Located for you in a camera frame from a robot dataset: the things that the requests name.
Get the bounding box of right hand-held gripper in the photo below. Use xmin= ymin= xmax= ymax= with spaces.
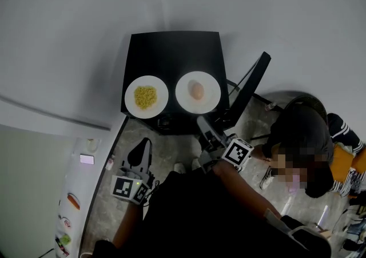
xmin=197 ymin=116 xmax=254 ymax=173

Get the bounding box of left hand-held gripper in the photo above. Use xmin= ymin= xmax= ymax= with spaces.
xmin=110 ymin=137 xmax=157 ymax=205

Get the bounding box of white round plate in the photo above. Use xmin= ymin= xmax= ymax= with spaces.
xmin=174 ymin=71 xmax=221 ymax=114
xmin=124 ymin=75 xmax=169 ymax=120

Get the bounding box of yellow instant noodle block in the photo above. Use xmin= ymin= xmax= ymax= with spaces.
xmin=133 ymin=85 xmax=158 ymax=110

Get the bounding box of person's left forearm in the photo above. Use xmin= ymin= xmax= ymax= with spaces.
xmin=113 ymin=201 xmax=144 ymax=249

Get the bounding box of person's right forearm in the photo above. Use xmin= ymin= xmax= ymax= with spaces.
xmin=213 ymin=161 xmax=283 ymax=219

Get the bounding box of cup with watermelon toy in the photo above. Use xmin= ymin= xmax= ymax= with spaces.
xmin=86 ymin=138 xmax=101 ymax=153

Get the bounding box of white smartphone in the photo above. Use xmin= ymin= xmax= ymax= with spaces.
xmin=79 ymin=153 xmax=95 ymax=165

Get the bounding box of white curved ledge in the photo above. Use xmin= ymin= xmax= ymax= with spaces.
xmin=54 ymin=136 xmax=121 ymax=258

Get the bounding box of person's black clothing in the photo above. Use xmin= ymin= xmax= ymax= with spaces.
xmin=93 ymin=170 xmax=332 ymax=258

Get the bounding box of small white red dish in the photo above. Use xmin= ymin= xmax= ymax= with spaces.
xmin=58 ymin=215 xmax=72 ymax=229

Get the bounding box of black round chair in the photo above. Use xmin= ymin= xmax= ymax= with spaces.
xmin=284 ymin=95 xmax=329 ymax=117

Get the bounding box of red drink can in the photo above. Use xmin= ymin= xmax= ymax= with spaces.
xmin=54 ymin=236 xmax=69 ymax=257

